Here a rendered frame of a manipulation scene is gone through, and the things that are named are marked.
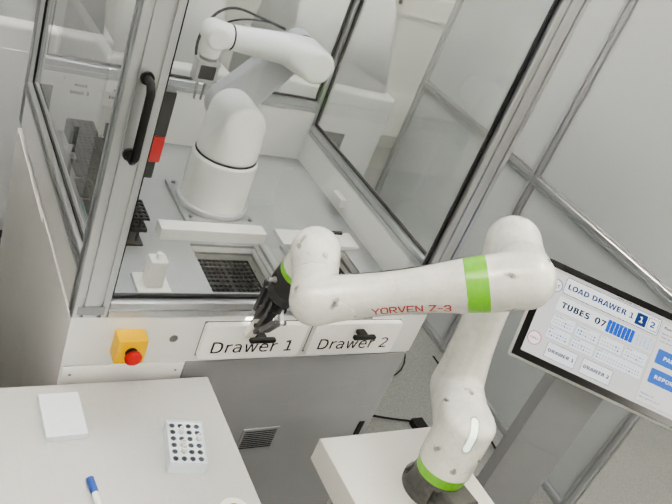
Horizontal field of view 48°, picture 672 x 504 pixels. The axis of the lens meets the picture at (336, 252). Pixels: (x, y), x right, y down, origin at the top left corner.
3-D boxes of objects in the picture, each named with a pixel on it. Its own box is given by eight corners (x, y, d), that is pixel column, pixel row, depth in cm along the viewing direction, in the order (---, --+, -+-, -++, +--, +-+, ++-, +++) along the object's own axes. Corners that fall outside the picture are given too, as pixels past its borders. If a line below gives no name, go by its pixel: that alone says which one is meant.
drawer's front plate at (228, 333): (296, 355, 204) (310, 324, 199) (196, 359, 188) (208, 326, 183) (294, 351, 205) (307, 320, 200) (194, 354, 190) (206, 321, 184)
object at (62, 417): (87, 438, 164) (88, 433, 163) (45, 442, 159) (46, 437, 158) (76, 396, 172) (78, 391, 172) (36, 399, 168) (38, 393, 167)
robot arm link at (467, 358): (470, 395, 193) (546, 213, 168) (477, 439, 178) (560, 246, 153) (422, 384, 192) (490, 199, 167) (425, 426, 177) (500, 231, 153)
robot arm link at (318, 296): (462, 278, 159) (460, 245, 151) (468, 323, 152) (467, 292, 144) (295, 294, 164) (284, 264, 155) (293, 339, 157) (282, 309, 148)
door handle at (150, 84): (139, 172, 146) (162, 83, 137) (126, 171, 144) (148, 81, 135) (133, 160, 149) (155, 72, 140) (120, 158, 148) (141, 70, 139)
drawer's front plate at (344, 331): (389, 351, 221) (404, 323, 216) (304, 355, 205) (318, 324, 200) (387, 347, 222) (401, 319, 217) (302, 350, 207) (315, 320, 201)
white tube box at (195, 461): (204, 474, 167) (208, 463, 165) (166, 474, 163) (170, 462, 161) (197, 432, 176) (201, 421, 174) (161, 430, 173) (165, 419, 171)
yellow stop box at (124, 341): (143, 365, 177) (150, 342, 174) (113, 366, 173) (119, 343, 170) (138, 350, 181) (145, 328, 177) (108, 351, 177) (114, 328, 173)
